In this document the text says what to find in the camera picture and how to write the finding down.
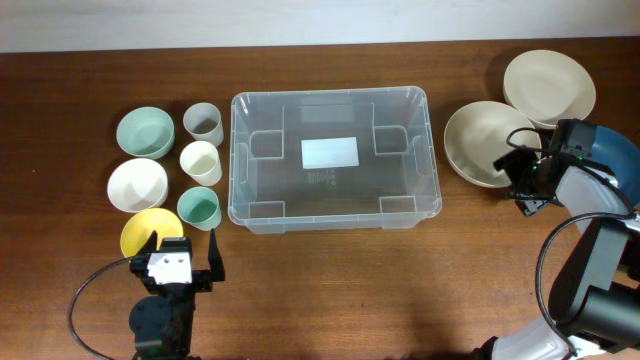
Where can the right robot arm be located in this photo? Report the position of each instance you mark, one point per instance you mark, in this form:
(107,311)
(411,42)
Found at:
(593,171)

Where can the grey cup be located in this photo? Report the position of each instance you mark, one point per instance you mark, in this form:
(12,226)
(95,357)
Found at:
(203,121)

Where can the white bowl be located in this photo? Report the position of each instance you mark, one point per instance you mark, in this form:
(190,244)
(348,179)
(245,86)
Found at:
(137,185)

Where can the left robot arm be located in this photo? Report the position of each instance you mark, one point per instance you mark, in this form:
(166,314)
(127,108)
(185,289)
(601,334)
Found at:
(162,322)

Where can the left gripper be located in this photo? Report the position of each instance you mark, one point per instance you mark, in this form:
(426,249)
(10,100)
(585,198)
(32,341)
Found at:
(204,278)

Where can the beige bowl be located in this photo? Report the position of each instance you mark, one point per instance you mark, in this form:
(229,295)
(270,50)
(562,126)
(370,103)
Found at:
(475,137)
(547,86)

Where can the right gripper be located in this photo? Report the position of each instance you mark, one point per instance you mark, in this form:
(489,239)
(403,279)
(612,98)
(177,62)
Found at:
(511,162)

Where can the clear plastic storage container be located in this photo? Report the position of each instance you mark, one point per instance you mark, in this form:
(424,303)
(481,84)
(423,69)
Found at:
(394,186)

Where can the cream cup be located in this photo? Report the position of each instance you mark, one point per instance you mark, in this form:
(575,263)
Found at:
(200,160)

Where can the yellow bowl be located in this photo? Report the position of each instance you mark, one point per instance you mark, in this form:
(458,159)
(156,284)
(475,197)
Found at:
(139,228)

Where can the blue bowl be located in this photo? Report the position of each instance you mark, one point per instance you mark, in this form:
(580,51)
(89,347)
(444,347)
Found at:
(620,155)

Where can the green cup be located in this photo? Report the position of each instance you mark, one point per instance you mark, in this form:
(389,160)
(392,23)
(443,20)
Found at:
(200,207)

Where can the green bowl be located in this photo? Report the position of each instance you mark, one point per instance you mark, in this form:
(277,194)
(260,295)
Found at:
(147,132)

